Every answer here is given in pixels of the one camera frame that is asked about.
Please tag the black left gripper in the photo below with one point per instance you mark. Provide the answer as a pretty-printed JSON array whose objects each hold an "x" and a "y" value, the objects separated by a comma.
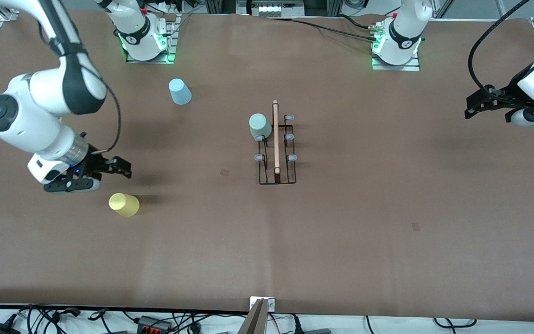
[{"x": 509, "y": 91}]

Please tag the black orange connector block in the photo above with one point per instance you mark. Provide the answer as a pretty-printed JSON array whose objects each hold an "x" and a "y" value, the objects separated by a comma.
[{"x": 153, "y": 324}]

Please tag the grey metal post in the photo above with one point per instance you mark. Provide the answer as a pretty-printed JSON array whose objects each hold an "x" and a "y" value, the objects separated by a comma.
[{"x": 254, "y": 324}]

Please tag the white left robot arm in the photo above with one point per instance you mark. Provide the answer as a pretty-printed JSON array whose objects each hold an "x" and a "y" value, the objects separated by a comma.
[{"x": 403, "y": 28}]

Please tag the black power adapter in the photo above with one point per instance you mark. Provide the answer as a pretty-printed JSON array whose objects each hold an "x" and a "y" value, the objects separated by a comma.
[{"x": 0, "y": 329}]

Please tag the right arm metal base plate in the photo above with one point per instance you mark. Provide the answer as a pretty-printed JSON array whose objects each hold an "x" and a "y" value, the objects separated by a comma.
[{"x": 172, "y": 41}]

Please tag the brown table cover mat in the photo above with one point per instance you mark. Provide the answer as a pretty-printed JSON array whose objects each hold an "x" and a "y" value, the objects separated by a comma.
[{"x": 387, "y": 185}]

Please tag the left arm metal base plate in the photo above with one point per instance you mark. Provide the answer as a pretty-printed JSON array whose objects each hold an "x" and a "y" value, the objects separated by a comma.
[{"x": 397, "y": 67}]

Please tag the small metal edge bracket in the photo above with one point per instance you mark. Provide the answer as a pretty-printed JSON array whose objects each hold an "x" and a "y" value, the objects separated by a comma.
[{"x": 270, "y": 304}]

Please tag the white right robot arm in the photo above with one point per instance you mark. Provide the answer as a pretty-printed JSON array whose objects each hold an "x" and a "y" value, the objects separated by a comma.
[{"x": 30, "y": 120}]

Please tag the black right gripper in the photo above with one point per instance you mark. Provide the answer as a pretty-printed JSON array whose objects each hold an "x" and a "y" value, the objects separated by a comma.
[{"x": 93, "y": 161}]

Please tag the light blue plastic cup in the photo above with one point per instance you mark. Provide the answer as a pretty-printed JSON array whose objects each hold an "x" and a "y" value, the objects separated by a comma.
[{"x": 180, "y": 93}]

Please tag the pale green plastic cup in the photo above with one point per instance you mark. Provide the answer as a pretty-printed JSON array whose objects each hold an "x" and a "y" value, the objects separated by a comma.
[{"x": 260, "y": 125}]

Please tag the yellow plastic cup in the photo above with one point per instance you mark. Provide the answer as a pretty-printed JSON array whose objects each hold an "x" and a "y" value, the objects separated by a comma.
[{"x": 125, "y": 205}]

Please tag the white labelled control box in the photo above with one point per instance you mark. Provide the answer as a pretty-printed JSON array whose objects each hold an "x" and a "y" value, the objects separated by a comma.
[{"x": 271, "y": 8}]

